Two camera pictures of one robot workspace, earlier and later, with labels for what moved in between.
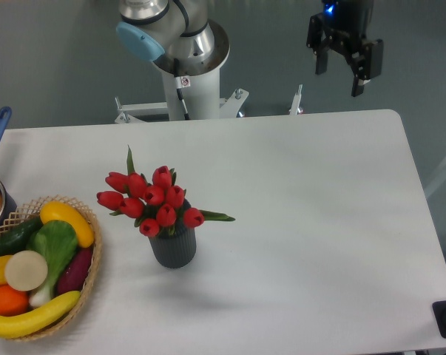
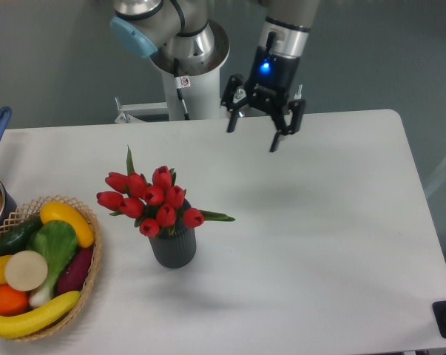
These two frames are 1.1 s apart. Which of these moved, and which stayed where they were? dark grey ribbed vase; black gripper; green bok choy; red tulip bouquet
Moved: black gripper
Stayed: dark grey ribbed vase; green bok choy; red tulip bouquet
